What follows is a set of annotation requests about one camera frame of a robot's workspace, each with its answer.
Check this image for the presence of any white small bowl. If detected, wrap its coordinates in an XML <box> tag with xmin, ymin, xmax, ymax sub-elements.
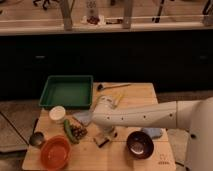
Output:
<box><xmin>49</xmin><ymin>106</ymin><xmax>66</xmax><ymax>123</ymax></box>

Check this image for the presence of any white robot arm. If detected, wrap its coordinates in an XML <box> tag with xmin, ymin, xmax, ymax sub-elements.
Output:
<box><xmin>92</xmin><ymin>96</ymin><xmax>213</xmax><ymax>171</ymax></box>

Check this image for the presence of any metal measuring cup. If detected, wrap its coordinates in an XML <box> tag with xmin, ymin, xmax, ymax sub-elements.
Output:
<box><xmin>29</xmin><ymin>132</ymin><xmax>45</xmax><ymax>148</ymax></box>

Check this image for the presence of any orange plastic bowl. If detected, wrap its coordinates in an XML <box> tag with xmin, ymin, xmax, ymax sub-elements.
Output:
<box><xmin>40</xmin><ymin>135</ymin><xmax>71</xmax><ymax>171</ymax></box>

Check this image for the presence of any dark purple bowl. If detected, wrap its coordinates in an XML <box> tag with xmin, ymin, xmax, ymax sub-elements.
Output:
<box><xmin>126</xmin><ymin>131</ymin><xmax>154</xmax><ymax>159</ymax></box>

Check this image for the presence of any brown grapes bunch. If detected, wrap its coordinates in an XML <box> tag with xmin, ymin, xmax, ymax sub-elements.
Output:
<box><xmin>71</xmin><ymin>125</ymin><xmax>87</xmax><ymax>140</ymax></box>

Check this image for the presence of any green cucumber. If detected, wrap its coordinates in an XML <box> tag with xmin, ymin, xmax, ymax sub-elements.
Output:
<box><xmin>63</xmin><ymin>119</ymin><xmax>79</xmax><ymax>144</ymax></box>

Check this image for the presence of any blue sponge right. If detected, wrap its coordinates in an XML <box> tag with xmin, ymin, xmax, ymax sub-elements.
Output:
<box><xmin>142</xmin><ymin>128</ymin><xmax>163</xmax><ymax>139</ymax></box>

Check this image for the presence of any yellow green utensil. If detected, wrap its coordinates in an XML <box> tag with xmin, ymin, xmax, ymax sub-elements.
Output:
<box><xmin>113</xmin><ymin>93</ymin><xmax>123</xmax><ymax>108</ymax></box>

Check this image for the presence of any blue cloth left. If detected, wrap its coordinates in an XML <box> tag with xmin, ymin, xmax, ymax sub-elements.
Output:
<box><xmin>73</xmin><ymin>111</ymin><xmax>92</xmax><ymax>126</ymax></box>

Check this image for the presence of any green plastic tray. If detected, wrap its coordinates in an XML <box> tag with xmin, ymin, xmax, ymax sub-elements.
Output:
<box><xmin>39</xmin><ymin>75</ymin><xmax>93</xmax><ymax>109</ymax></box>

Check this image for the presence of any wooden black eraser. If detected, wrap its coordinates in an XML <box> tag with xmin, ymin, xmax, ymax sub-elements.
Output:
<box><xmin>93</xmin><ymin>133</ymin><xmax>113</xmax><ymax>148</ymax></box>

